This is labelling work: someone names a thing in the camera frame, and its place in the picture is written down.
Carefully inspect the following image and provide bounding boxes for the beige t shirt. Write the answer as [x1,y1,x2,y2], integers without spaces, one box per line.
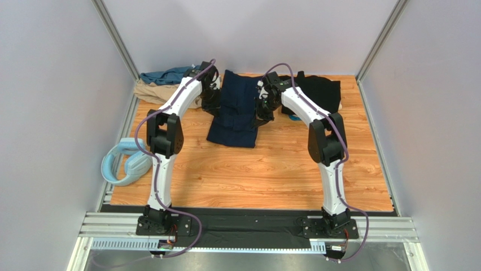
[133,79,180,106]

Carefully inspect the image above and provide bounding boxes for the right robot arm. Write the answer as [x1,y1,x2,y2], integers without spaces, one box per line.
[252,81,347,216]

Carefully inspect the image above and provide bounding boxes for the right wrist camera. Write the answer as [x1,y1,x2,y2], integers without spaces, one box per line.
[257,72,282,91]

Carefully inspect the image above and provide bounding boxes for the aluminium corner post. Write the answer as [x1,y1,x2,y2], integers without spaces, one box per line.
[91,0,139,81]
[356,0,410,83]

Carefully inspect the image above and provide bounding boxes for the teal blue t shirt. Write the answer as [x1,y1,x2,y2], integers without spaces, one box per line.
[139,65,200,86]

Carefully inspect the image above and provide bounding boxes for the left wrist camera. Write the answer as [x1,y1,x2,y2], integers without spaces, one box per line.
[197,62,221,89]

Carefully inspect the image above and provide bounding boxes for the left aluminium corner post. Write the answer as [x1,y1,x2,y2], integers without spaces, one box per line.
[91,0,139,81]

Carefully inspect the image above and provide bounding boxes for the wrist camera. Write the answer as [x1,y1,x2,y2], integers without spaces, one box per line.
[197,62,221,89]
[257,72,282,91]

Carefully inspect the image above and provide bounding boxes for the light blue round device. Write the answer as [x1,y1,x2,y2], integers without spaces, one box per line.
[100,137,154,187]

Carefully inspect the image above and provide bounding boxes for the navy blue t shirt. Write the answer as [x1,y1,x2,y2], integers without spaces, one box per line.
[207,70,261,148]

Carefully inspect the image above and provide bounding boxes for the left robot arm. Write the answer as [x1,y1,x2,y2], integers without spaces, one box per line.
[147,67,221,212]

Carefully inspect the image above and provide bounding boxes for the aluminium front rail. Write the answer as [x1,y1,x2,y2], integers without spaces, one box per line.
[68,208,428,270]

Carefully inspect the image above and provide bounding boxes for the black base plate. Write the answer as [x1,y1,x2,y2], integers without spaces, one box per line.
[99,204,399,249]

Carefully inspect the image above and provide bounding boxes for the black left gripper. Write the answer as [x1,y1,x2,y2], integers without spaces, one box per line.
[200,86,222,117]

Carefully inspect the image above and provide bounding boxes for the right aluminium corner post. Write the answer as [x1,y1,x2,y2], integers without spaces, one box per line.
[356,0,410,83]

